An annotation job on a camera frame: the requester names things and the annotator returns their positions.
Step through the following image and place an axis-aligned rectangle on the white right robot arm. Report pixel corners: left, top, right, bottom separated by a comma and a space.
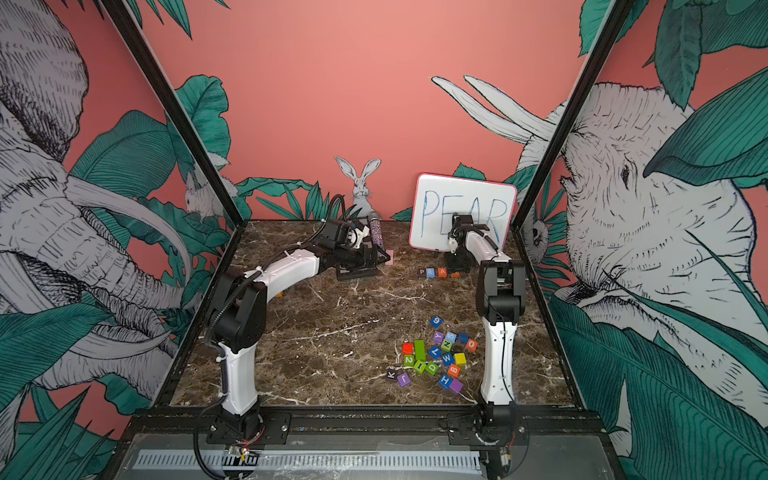
445, 213, 526, 405

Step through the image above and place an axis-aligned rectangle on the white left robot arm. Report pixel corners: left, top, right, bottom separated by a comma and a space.
205, 217, 391, 418

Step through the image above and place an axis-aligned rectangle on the whiteboard with PEAR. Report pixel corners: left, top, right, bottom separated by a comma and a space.
409, 174, 517, 264

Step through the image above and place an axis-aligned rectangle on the glittery pink tube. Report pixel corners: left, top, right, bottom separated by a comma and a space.
368, 214, 386, 251

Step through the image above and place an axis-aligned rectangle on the blue 9 block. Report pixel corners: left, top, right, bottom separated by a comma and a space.
429, 316, 443, 330

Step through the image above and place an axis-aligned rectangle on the tall green block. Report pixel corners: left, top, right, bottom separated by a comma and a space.
413, 340, 426, 361

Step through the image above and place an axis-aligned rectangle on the blue H block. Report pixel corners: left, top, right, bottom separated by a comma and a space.
438, 375, 453, 389

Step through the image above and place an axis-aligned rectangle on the purple block front right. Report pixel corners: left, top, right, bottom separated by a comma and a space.
449, 379, 464, 394

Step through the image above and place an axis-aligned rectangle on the purple block front left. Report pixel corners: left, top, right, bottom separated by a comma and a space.
397, 373, 411, 388

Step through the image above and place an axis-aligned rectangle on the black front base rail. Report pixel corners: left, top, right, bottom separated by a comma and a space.
121, 405, 607, 446

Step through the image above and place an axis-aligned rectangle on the black right frame post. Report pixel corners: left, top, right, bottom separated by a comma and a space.
512, 0, 634, 232

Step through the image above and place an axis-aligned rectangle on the black frame post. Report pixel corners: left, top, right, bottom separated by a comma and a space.
101, 0, 245, 227
512, 0, 634, 232

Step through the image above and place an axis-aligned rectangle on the black left frame post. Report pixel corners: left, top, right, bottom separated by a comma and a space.
101, 0, 245, 227

